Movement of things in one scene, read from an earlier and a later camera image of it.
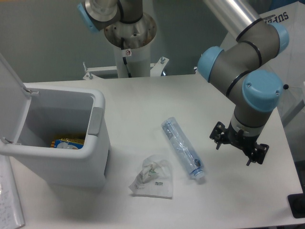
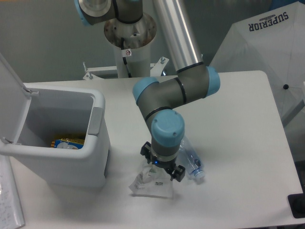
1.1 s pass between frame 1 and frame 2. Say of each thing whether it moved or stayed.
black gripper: moved
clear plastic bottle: stayed
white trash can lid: stayed
